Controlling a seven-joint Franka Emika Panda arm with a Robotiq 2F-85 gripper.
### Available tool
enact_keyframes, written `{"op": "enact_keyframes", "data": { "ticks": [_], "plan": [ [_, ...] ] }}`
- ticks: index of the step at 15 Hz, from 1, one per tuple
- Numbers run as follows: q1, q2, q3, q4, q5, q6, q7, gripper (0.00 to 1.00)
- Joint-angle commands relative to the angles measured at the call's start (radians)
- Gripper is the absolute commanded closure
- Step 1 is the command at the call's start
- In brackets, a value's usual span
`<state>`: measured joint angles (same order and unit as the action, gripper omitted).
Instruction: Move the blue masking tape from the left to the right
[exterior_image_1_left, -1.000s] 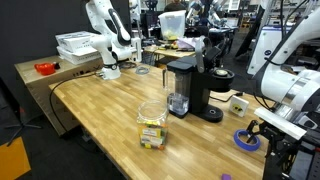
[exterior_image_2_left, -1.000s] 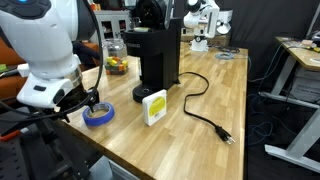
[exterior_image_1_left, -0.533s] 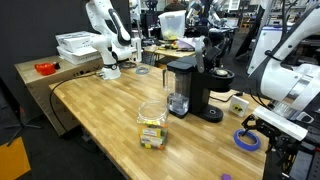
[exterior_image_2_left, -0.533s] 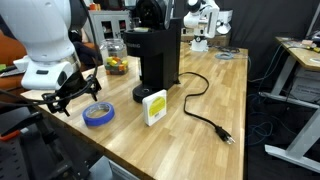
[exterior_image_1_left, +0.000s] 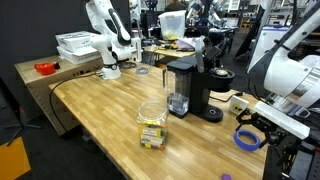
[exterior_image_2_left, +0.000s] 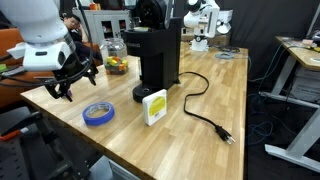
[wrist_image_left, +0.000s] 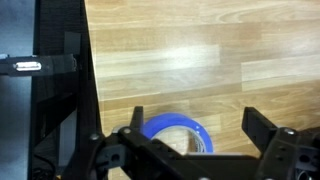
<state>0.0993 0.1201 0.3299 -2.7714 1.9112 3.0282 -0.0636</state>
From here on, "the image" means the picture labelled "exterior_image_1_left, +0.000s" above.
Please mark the white box with yellow print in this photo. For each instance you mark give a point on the white box with yellow print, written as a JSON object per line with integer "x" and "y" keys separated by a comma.
{"x": 238, "y": 106}

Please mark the beige cabinet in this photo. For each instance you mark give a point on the beige cabinet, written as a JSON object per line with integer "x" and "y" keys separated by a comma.
{"x": 36, "y": 83}

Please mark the black tripod stand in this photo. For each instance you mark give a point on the black tripod stand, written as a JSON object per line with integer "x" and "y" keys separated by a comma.
{"x": 23, "y": 126}

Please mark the red bowl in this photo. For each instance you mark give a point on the red bowl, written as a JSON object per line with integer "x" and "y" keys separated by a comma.
{"x": 45, "y": 68}

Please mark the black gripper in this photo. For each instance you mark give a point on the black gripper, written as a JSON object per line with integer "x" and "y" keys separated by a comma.
{"x": 268, "y": 125}

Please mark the white pink plastic bag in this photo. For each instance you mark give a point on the white pink plastic bag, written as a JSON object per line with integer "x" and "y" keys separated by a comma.
{"x": 186, "y": 42}

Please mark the black coffee maker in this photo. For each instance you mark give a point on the black coffee maker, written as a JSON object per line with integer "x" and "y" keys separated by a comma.
{"x": 200, "y": 86}

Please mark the translucent plastic bin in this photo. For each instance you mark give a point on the translucent plastic bin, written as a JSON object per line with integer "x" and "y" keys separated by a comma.
{"x": 172, "y": 23}

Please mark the blue masking tape roll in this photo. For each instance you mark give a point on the blue masking tape roll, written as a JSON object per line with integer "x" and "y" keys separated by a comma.
{"x": 238, "y": 144}

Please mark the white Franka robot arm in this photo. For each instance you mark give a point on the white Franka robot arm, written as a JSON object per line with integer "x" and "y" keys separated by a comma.
{"x": 286, "y": 70}

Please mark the small white cardboard box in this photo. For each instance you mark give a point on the small white cardboard box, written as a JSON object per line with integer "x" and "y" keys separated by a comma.
{"x": 75, "y": 40}

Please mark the wooden background table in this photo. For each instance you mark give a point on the wooden background table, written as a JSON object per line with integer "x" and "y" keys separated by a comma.
{"x": 173, "y": 52}

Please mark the purple foam cube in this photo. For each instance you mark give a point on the purple foam cube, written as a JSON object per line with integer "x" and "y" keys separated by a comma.
{"x": 226, "y": 177}

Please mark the large white cardboard box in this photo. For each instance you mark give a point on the large white cardboard box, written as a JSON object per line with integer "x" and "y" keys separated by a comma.
{"x": 78, "y": 56}

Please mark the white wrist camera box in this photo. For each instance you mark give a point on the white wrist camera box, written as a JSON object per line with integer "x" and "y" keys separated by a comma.
{"x": 283, "y": 120}

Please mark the clear jar with colourful blocks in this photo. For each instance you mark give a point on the clear jar with colourful blocks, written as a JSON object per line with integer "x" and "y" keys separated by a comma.
{"x": 152, "y": 133}

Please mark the black metal rack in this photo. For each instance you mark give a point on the black metal rack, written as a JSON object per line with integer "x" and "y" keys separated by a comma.
{"x": 300, "y": 163}

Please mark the orange floor mat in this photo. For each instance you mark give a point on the orange floor mat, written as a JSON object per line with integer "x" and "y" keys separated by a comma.
{"x": 11, "y": 160}

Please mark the person in dark clothes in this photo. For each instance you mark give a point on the person in dark clothes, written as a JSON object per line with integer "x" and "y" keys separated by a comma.
{"x": 174, "y": 6}

